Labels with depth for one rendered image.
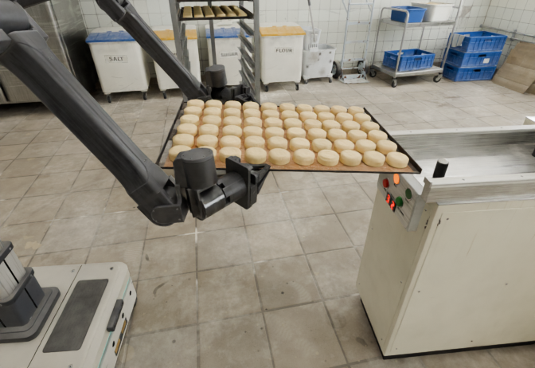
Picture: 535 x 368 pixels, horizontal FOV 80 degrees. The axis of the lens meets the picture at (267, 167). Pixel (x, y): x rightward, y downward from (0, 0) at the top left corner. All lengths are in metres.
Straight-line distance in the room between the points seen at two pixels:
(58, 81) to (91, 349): 1.03
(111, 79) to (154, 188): 3.67
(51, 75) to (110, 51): 3.55
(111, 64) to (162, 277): 2.87
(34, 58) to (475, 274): 1.25
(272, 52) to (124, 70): 1.75
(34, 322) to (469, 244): 1.48
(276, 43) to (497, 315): 3.44
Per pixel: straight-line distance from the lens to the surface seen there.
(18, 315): 1.48
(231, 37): 4.00
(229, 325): 1.62
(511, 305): 1.51
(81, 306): 1.52
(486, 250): 1.19
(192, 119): 0.89
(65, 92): 0.59
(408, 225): 1.05
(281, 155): 0.72
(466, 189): 0.99
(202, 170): 0.55
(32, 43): 0.61
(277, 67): 4.19
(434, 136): 1.23
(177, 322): 1.66
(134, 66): 4.14
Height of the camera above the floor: 1.37
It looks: 32 degrees down
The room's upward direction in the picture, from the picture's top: straight up
